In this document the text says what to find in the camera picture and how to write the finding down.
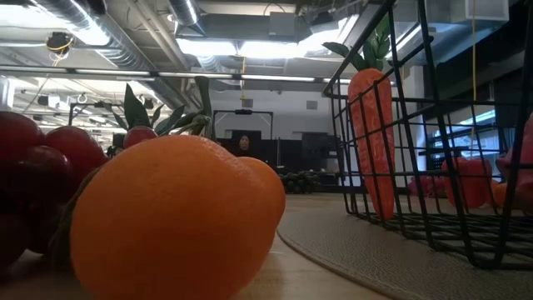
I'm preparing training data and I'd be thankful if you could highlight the grey ceiling air unit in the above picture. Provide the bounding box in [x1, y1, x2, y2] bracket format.
[268, 11, 301, 41]

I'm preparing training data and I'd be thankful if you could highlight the black ceiling dome device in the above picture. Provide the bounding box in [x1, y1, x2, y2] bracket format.
[44, 31, 75, 55]

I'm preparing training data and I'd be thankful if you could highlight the large silver ventilation duct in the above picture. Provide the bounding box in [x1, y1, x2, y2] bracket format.
[32, 0, 192, 109]

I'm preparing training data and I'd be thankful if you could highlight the orange toy carrot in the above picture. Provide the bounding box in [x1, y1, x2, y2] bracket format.
[322, 16, 396, 222]

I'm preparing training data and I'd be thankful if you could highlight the person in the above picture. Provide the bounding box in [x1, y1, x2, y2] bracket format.
[237, 133, 253, 158]

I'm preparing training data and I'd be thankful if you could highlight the small silver ventilation duct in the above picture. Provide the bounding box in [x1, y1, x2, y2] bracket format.
[166, 0, 205, 26]

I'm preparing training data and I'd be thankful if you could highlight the round grey mat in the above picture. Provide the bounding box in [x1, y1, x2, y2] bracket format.
[276, 195, 533, 300]

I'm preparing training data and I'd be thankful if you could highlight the red bell pepper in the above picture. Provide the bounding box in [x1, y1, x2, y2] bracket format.
[441, 157, 495, 209]

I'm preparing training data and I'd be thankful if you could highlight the green plant in white pot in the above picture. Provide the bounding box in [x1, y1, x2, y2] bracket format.
[106, 82, 188, 137]

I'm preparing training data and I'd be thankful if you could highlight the long ceiling light strip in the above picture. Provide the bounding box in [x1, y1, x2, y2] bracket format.
[0, 64, 353, 87]

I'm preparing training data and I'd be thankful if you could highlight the yellow hanging cord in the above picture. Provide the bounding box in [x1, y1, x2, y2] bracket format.
[470, 0, 478, 101]

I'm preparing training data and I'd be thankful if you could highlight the black grape bunch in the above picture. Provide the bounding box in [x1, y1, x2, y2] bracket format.
[279, 169, 322, 195]

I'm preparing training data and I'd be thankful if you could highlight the red grape bunch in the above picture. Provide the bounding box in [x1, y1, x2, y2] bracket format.
[0, 110, 159, 272]
[407, 174, 443, 198]

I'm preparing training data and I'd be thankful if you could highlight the black metal frame stand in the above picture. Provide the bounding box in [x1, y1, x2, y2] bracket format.
[212, 108, 275, 145]

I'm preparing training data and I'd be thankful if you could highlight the black wire basket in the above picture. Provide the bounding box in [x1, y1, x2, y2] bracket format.
[322, 0, 533, 270]

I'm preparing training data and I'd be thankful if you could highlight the black partition wall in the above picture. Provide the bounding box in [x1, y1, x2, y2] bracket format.
[218, 131, 341, 188]

